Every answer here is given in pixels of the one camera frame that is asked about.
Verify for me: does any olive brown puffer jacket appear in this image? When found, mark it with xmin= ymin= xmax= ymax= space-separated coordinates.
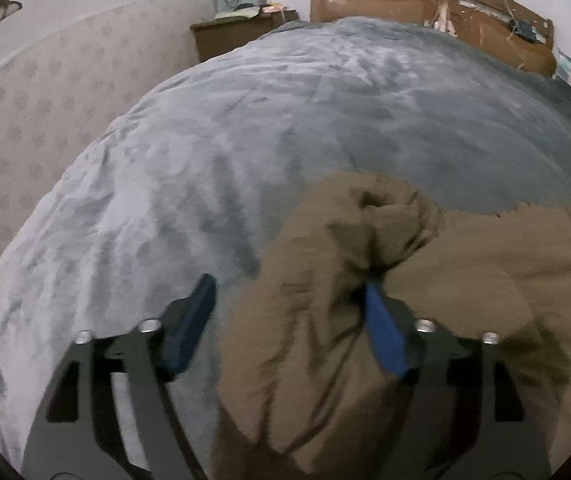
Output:
xmin=212 ymin=174 xmax=571 ymax=479

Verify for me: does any grey plush bed blanket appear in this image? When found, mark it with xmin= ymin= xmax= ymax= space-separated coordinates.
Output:
xmin=0 ymin=18 xmax=571 ymax=466

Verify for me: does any black device on headboard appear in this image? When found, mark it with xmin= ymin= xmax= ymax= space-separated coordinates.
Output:
xmin=511 ymin=20 xmax=538 ymax=44

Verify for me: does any dark wooden nightstand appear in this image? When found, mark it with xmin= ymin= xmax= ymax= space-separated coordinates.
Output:
xmin=190 ymin=10 xmax=299 ymax=62

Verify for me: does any brown wooden padded headboard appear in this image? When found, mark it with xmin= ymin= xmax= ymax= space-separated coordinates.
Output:
xmin=310 ymin=0 xmax=557 ymax=77

